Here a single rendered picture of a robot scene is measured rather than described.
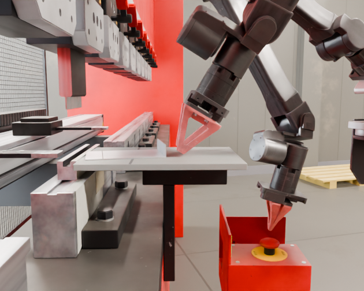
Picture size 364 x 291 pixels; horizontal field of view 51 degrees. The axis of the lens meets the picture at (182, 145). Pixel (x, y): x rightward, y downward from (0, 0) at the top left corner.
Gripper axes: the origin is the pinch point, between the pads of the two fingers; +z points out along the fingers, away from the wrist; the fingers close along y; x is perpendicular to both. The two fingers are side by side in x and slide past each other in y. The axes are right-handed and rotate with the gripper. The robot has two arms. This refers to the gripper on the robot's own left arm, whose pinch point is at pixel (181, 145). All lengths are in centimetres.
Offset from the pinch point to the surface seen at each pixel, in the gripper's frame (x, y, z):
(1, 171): -30.5, -22.3, 28.7
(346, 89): 215, -476, -136
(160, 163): -2.3, 8.0, 3.1
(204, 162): 3.5, 7.8, -0.3
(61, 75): -22.2, 4.4, -0.5
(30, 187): -29, -56, 43
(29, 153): -21.6, 0.6, 14.1
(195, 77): 16, -420, -36
